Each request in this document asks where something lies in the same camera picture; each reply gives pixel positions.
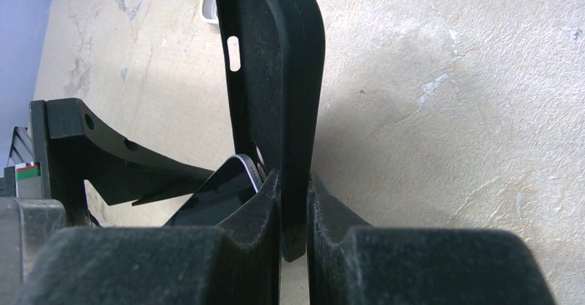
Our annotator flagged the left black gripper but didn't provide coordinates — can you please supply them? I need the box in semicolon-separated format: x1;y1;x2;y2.
1;98;212;304

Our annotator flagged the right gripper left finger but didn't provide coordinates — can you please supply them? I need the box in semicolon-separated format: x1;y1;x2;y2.
16;170;281;304

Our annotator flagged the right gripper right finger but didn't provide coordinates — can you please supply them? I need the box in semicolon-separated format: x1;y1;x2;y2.
307;177;555;304

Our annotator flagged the white phone case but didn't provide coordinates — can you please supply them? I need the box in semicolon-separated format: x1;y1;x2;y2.
200;0;219;26

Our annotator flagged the black phone case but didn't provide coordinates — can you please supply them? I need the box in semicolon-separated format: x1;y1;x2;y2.
217;0;326;262

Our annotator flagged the black phone without case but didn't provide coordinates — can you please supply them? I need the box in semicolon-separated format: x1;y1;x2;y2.
164;154;263;227

